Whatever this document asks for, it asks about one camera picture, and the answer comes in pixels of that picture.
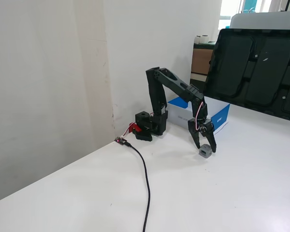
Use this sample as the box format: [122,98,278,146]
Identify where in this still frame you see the black plastic moulded tray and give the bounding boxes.
[203,28,290,123]

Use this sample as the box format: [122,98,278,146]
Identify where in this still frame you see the brown cardboard box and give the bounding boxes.
[191,48,214,75]

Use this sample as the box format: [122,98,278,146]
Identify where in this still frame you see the small controller board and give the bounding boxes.
[114,136,129,146]

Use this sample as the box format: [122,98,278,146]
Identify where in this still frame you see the red and white servo wire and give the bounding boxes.
[194,101,204,132]

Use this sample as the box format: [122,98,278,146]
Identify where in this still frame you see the small gray block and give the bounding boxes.
[198,144,213,159]

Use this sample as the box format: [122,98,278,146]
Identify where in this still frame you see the red and white board wires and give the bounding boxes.
[120,127,132,139]

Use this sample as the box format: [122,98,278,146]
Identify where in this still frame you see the translucent white plastic bin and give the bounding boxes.
[229,11,290,31]

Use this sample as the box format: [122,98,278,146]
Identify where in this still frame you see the blue and white cardboard box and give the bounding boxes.
[167,96,231,136]

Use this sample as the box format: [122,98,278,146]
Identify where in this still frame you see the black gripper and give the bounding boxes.
[188,117,218,153]

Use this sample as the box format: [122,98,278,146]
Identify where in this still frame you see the black usb cable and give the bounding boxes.
[125,141,151,232]

